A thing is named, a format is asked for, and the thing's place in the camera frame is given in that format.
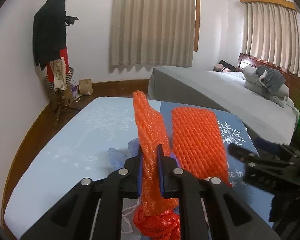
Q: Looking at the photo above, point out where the blue patterned table cloth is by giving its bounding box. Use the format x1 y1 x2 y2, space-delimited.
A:
4 97 273 239

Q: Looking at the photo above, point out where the striped tote bag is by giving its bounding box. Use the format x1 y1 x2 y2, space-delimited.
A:
46 66 75 94

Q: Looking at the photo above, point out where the black hanging coat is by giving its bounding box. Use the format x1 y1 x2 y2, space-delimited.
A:
32 0 78 70

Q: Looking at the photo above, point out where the blue plastic bag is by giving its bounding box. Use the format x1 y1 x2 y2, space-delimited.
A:
108 138 140 170

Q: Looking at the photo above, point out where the brown paper bag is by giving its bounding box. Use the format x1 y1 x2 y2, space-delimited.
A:
79 79 93 95

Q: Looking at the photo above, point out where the orange foam net sleeve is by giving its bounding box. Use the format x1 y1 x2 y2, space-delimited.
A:
133 90 178 216

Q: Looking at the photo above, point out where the dark wooden headboard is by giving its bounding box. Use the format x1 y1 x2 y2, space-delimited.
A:
236 52 300 112

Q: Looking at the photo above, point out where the red hanging garment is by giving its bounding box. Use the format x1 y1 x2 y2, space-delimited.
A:
46 48 69 88

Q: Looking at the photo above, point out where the beige window curtain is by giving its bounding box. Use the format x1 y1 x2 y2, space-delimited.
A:
109 0 196 68
243 2 300 75

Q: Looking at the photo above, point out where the wooden coat rack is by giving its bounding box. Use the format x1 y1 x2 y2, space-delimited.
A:
48 0 81 128

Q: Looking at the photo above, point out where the beige printed hanging bag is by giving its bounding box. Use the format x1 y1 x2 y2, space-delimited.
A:
49 57 66 90

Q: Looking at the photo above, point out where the beige right window curtain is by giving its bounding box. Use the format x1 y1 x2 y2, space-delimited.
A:
243 2 300 75

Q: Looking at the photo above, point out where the red plastic mesh bag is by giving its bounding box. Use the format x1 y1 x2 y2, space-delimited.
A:
133 206 181 240

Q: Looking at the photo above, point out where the grey folded blanket pile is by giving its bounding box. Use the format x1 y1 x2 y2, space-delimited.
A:
243 65 289 108

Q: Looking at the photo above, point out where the bed with grey sheet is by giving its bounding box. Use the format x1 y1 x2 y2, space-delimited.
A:
148 66 299 145

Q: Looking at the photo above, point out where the beige left window curtain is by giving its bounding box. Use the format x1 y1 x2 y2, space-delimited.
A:
109 0 196 68

